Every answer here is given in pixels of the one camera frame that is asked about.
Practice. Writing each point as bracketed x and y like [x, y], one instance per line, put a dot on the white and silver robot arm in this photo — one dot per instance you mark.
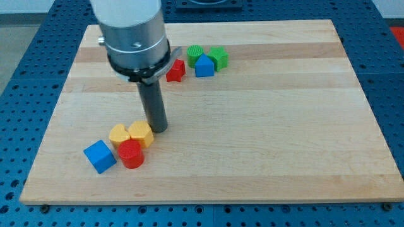
[133, 33]

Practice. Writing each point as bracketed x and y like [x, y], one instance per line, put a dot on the blue triangle block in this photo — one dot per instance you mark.
[204, 67]

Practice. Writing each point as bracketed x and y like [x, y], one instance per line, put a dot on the red star block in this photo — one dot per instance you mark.
[176, 72]

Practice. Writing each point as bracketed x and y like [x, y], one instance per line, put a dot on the green star block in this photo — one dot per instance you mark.
[219, 57]

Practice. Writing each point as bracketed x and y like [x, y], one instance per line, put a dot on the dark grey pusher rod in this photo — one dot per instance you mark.
[152, 101]

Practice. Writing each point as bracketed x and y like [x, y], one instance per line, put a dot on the green cylinder block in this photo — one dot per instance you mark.
[194, 52]

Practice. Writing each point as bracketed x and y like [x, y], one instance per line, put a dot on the yellow hexagon block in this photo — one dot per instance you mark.
[141, 131]

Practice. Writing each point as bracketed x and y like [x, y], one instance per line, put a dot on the red cylinder block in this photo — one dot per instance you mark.
[130, 153]

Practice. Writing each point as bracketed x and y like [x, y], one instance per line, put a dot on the wooden board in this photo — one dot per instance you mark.
[286, 122]

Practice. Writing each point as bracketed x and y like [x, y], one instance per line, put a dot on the yellow heart block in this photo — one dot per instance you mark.
[118, 134]

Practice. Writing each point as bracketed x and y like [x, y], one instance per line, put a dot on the blue cube block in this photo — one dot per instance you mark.
[100, 156]

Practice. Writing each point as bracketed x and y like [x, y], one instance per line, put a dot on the red object at edge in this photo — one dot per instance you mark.
[398, 32]

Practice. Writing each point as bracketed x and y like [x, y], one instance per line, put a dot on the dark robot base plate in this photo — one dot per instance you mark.
[208, 4]

